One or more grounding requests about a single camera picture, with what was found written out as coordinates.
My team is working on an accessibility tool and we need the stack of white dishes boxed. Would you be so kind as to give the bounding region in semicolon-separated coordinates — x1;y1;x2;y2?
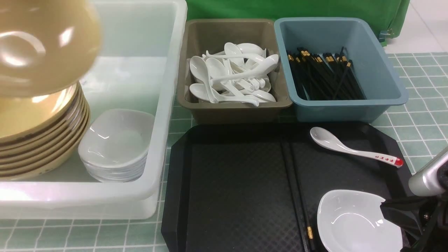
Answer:
77;109;155;182

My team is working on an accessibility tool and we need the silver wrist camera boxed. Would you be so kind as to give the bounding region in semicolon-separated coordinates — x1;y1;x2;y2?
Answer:
408;147;448;197

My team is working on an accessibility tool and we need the stack of tan bowls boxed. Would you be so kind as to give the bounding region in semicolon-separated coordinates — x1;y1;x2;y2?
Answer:
0;83;91;181

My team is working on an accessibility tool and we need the black chopstick on tray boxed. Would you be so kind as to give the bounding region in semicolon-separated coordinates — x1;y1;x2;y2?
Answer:
280;139;309;252
287;142;317;252

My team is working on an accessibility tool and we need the black plastic tray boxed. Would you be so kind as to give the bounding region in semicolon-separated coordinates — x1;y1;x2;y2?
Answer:
161;122;412;252

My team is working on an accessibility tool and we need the teal binder clip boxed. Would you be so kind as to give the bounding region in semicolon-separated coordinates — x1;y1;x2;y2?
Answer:
378;29;394;41

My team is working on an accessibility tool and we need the green backdrop cloth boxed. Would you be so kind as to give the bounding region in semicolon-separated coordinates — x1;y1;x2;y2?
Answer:
186;0;410;39

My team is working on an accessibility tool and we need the white spoons pile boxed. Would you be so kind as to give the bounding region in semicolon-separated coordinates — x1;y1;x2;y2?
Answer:
188;42;280;107

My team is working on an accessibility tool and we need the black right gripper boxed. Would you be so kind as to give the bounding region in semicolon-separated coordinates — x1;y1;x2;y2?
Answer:
380;195;448;252

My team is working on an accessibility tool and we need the white spoon red tip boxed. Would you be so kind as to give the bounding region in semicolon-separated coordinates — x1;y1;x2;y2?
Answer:
309;127;404;168

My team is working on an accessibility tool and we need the black chopsticks bundle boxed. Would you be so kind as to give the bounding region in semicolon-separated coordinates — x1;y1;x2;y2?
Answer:
287;47;366;101

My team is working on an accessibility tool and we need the blue plastic bin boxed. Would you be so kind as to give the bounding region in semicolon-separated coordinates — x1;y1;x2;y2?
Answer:
274;17;409;123

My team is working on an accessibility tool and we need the green checkered tablecloth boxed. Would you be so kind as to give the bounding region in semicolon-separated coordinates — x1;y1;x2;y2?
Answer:
1;52;447;252

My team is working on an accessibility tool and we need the tan noodle bowl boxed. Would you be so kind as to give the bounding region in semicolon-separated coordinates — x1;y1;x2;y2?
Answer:
0;0;102;97

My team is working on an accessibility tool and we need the brown plastic bin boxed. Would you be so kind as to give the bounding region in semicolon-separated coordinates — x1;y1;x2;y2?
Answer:
176;19;292;124

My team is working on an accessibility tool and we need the large white plastic tub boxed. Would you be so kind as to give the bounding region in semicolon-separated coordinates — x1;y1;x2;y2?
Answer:
1;0;187;219

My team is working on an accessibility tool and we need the white square dish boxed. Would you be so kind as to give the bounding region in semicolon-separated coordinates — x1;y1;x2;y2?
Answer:
317;189;403;252

